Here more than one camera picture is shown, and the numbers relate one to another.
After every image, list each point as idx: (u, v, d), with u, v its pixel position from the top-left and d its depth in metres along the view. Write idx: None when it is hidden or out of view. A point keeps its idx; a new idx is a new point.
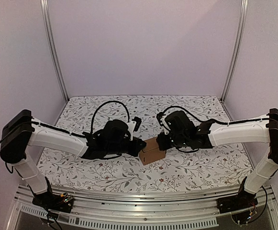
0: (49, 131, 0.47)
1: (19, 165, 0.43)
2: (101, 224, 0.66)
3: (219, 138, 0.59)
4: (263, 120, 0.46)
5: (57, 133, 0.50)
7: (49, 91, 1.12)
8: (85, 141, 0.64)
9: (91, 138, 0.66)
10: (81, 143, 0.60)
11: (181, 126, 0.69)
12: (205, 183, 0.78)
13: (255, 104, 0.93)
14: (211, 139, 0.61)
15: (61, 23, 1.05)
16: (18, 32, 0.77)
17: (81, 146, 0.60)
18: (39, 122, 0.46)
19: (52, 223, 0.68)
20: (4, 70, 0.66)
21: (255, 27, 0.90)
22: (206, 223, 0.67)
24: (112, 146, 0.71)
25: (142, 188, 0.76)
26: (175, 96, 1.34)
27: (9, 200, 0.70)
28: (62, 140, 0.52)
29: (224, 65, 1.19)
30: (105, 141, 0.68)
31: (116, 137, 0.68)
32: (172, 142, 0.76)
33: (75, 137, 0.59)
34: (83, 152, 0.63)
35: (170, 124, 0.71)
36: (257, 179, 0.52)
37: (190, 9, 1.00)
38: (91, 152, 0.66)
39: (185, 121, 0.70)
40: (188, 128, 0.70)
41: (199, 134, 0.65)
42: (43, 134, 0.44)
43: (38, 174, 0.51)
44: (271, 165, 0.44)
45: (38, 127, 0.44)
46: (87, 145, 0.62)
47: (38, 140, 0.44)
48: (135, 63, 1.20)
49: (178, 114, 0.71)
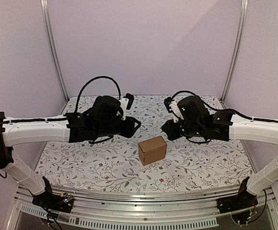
0: (22, 126, 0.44)
1: (8, 168, 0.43)
2: (101, 224, 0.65)
3: (241, 133, 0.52)
4: None
5: (31, 124, 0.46)
7: (49, 90, 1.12)
8: (66, 123, 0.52)
9: (77, 117, 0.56)
10: (60, 127, 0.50)
11: (196, 114, 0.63)
12: (205, 183, 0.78)
13: (255, 104, 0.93)
14: (232, 132, 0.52)
15: (61, 23, 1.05)
16: (18, 32, 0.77)
17: (61, 132, 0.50)
18: (10, 120, 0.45)
19: (52, 223, 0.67)
20: (3, 70, 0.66)
21: (255, 27, 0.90)
22: (206, 222, 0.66)
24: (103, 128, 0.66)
25: (142, 188, 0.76)
26: (175, 96, 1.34)
27: (9, 200, 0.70)
28: (38, 131, 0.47)
29: (224, 65, 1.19)
30: (95, 120, 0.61)
31: (107, 115, 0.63)
32: (183, 131, 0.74)
33: (53, 123, 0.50)
34: (68, 136, 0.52)
35: (183, 110, 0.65)
36: (261, 180, 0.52)
37: (190, 9, 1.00)
38: (78, 133, 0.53)
39: (202, 108, 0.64)
40: (205, 116, 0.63)
41: (217, 122, 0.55)
42: (15, 131, 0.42)
43: (31, 175, 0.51)
44: None
45: (10, 125, 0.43)
46: (68, 127, 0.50)
47: (14, 138, 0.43)
48: (135, 63, 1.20)
49: (194, 100, 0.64)
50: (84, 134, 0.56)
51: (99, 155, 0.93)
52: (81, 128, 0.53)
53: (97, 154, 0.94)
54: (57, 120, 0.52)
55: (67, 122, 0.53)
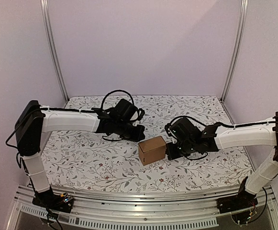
0: (59, 114, 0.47)
1: (31, 159, 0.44)
2: (101, 224, 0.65)
3: (227, 142, 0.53)
4: (270, 122, 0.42)
5: (67, 113, 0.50)
7: (49, 90, 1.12)
8: (95, 115, 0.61)
9: (103, 111, 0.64)
10: (93, 117, 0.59)
11: (186, 133, 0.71)
12: (205, 183, 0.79)
13: (255, 103, 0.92)
14: (217, 142, 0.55)
15: (61, 24, 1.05)
16: (18, 32, 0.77)
17: (93, 121, 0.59)
18: (49, 108, 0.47)
19: (52, 223, 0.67)
20: (3, 71, 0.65)
21: (255, 27, 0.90)
22: (206, 223, 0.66)
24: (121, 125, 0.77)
25: (142, 188, 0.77)
26: (175, 96, 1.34)
27: (9, 200, 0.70)
28: (75, 119, 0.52)
29: (223, 65, 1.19)
30: (118, 115, 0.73)
31: (129, 115, 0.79)
32: (181, 148, 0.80)
33: (86, 114, 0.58)
34: (95, 127, 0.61)
35: (174, 132, 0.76)
36: (258, 179, 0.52)
37: (189, 10, 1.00)
38: (105, 124, 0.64)
39: (190, 128, 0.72)
40: (194, 133, 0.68)
41: (204, 137, 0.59)
42: (54, 118, 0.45)
43: (44, 171, 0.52)
44: (274, 166, 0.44)
45: (48, 112, 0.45)
46: (98, 119, 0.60)
47: (50, 122, 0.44)
48: (135, 63, 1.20)
49: (182, 122, 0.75)
50: (107, 126, 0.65)
51: (99, 155, 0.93)
52: (105, 121, 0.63)
53: (97, 154, 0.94)
54: (88, 112, 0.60)
55: (96, 114, 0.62)
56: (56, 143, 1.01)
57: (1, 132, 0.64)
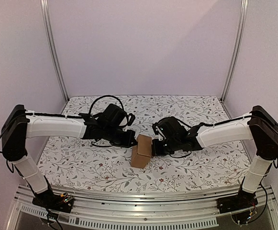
0: (43, 119, 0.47)
1: (21, 162, 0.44)
2: (101, 224, 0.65)
3: (207, 141, 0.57)
4: (245, 118, 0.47)
5: (51, 119, 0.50)
7: (49, 90, 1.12)
8: (82, 121, 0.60)
9: (90, 117, 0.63)
10: (79, 123, 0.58)
11: (173, 131, 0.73)
12: (205, 183, 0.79)
13: (255, 103, 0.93)
14: (199, 141, 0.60)
15: (61, 24, 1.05)
16: (18, 32, 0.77)
17: (79, 127, 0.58)
18: (34, 112, 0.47)
19: (52, 223, 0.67)
20: (3, 71, 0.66)
21: (255, 27, 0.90)
22: (206, 223, 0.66)
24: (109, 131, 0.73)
25: (142, 188, 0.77)
26: (175, 96, 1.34)
27: (9, 200, 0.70)
28: (61, 125, 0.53)
29: (224, 65, 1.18)
30: (106, 121, 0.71)
31: (117, 120, 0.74)
32: (167, 145, 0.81)
33: (73, 120, 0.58)
34: (83, 133, 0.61)
35: (162, 129, 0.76)
36: (255, 178, 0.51)
37: (189, 9, 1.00)
38: (92, 131, 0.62)
39: (176, 125, 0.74)
40: (180, 132, 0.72)
41: (189, 137, 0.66)
42: (38, 123, 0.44)
43: (38, 172, 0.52)
44: (262, 162, 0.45)
45: (33, 117, 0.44)
46: (85, 125, 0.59)
47: (35, 129, 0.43)
48: (135, 63, 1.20)
49: (168, 120, 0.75)
50: (97, 132, 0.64)
51: (99, 155, 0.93)
52: (93, 126, 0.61)
53: (97, 154, 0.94)
54: (74, 118, 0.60)
55: (83, 120, 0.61)
56: (56, 143, 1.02)
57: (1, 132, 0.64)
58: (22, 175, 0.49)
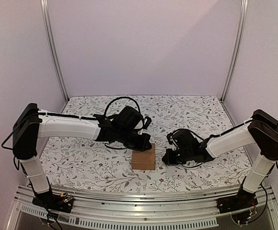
0: (57, 120, 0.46)
1: (29, 162, 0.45)
2: (101, 224, 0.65)
3: (216, 150, 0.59)
4: (246, 123, 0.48)
5: (65, 119, 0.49)
7: (49, 90, 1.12)
8: (96, 123, 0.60)
9: (105, 119, 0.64)
10: (93, 125, 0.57)
11: (186, 143, 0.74)
12: (205, 183, 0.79)
13: (254, 103, 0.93)
14: (209, 151, 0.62)
15: (61, 24, 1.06)
16: (18, 32, 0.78)
17: (93, 130, 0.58)
18: (46, 112, 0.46)
19: (52, 223, 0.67)
20: (3, 71, 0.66)
21: (255, 27, 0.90)
22: (206, 223, 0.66)
24: (125, 133, 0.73)
25: (142, 188, 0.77)
26: (175, 96, 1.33)
27: (9, 200, 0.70)
28: (75, 126, 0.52)
29: (224, 65, 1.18)
30: (122, 124, 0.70)
31: (132, 123, 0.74)
32: (179, 156, 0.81)
33: (86, 121, 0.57)
34: (96, 135, 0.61)
35: (176, 141, 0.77)
36: (256, 178, 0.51)
37: (189, 10, 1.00)
38: (105, 133, 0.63)
39: (190, 138, 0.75)
40: (193, 144, 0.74)
41: (202, 150, 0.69)
42: (51, 123, 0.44)
43: (43, 173, 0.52)
44: (266, 163, 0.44)
45: (46, 117, 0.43)
46: (100, 127, 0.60)
47: (47, 129, 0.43)
48: (135, 63, 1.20)
49: (183, 132, 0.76)
50: (110, 134, 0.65)
51: (99, 155, 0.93)
52: (108, 129, 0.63)
53: (97, 154, 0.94)
54: (89, 120, 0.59)
55: (98, 122, 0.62)
56: (56, 143, 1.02)
57: (2, 132, 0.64)
58: (26, 175, 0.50)
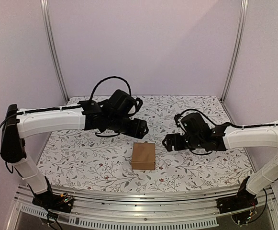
0: (35, 116, 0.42)
1: (20, 164, 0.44)
2: (101, 224, 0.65)
3: (235, 143, 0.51)
4: (276, 125, 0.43)
5: (44, 114, 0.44)
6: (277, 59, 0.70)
7: (49, 90, 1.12)
8: (81, 111, 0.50)
9: (92, 104, 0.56)
10: (75, 114, 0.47)
11: (196, 128, 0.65)
12: (206, 183, 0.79)
13: (254, 103, 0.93)
14: (226, 142, 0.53)
15: (61, 24, 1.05)
16: (17, 32, 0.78)
17: (78, 120, 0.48)
18: (25, 111, 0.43)
19: (52, 223, 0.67)
20: (3, 71, 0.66)
21: (255, 27, 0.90)
22: (206, 223, 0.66)
24: (115, 120, 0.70)
25: (142, 188, 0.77)
26: (175, 96, 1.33)
27: (9, 199, 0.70)
28: (56, 119, 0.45)
29: (224, 65, 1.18)
30: (112, 109, 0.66)
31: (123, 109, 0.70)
32: (188, 142, 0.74)
33: (68, 111, 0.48)
34: (83, 124, 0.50)
35: (186, 125, 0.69)
36: (260, 180, 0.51)
37: (189, 10, 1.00)
38: (94, 120, 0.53)
39: (201, 123, 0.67)
40: (204, 130, 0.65)
41: (213, 135, 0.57)
42: (28, 121, 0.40)
43: (38, 174, 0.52)
44: (277, 169, 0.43)
45: (24, 116, 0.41)
46: (83, 114, 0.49)
47: (27, 129, 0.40)
48: (135, 63, 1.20)
49: (194, 116, 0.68)
50: (100, 121, 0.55)
51: (99, 155, 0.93)
52: (96, 114, 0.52)
53: (97, 154, 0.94)
54: (71, 108, 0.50)
55: (82, 109, 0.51)
56: (56, 143, 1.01)
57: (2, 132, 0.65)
58: (21, 177, 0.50)
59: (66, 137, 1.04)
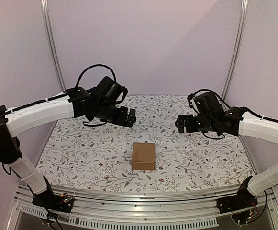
0: (23, 112, 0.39)
1: (17, 165, 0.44)
2: (101, 224, 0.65)
3: (250, 131, 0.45)
4: None
5: (30, 108, 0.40)
6: None
7: (49, 90, 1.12)
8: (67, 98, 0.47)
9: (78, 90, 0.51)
10: (63, 103, 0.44)
11: (211, 107, 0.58)
12: (205, 183, 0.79)
13: (254, 103, 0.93)
14: (241, 127, 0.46)
15: (61, 24, 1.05)
16: (17, 31, 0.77)
17: (66, 108, 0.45)
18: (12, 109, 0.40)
19: (52, 223, 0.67)
20: (2, 70, 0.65)
21: (255, 27, 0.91)
22: (206, 222, 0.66)
24: (103, 109, 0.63)
25: (142, 188, 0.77)
26: (175, 96, 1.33)
27: (9, 200, 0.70)
28: (45, 112, 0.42)
29: (224, 65, 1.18)
30: (100, 95, 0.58)
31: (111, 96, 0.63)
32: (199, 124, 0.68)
33: (54, 101, 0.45)
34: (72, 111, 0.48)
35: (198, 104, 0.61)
36: (262, 181, 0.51)
37: (189, 10, 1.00)
38: (81, 105, 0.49)
39: (215, 103, 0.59)
40: (218, 110, 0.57)
41: (228, 116, 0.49)
42: (17, 119, 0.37)
43: (35, 173, 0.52)
44: None
45: (10, 114, 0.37)
46: (70, 102, 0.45)
47: (18, 126, 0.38)
48: (134, 63, 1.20)
49: (209, 94, 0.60)
50: (88, 107, 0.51)
51: (99, 155, 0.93)
52: (84, 99, 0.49)
53: (97, 154, 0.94)
54: (57, 97, 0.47)
55: (68, 97, 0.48)
56: (56, 143, 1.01)
57: None
58: (20, 177, 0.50)
59: (66, 137, 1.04)
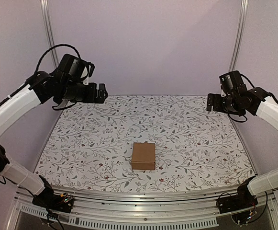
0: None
1: (6, 171, 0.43)
2: (101, 224, 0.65)
3: (268, 116, 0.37)
4: None
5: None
6: None
7: None
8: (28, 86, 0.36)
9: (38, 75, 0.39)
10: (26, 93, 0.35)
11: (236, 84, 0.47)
12: (205, 183, 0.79)
13: None
14: (260, 108, 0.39)
15: (61, 24, 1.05)
16: (16, 31, 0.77)
17: (34, 97, 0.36)
18: None
19: (52, 223, 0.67)
20: (2, 71, 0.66)
21: (255, 27, 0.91)
22: (206, 223, 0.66)
24: (69, 87, 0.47)
25: (142, 188, 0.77)
26: (175, 96, 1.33)
27: (8, 200, 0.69)
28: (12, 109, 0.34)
29: (224, 65, 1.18)
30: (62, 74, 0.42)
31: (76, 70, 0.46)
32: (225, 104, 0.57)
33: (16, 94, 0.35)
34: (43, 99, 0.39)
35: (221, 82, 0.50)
36: (262, 182, 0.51)
37: (190, 10, 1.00)
38: (45, 90, 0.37)
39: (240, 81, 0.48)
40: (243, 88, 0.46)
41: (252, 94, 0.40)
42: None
43: (28, 175, 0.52)
44: None
45: None
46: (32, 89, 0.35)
47: None
48: (134, 63, 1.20)
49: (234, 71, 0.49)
50: (53, 90, 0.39)
51: (99, 155, 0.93)
52: (45, 80, 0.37)
53: (97, 154, 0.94)
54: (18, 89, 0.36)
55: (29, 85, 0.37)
56: (56, 143, 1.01)
57: None
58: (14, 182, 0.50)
59: (66, 137, 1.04)
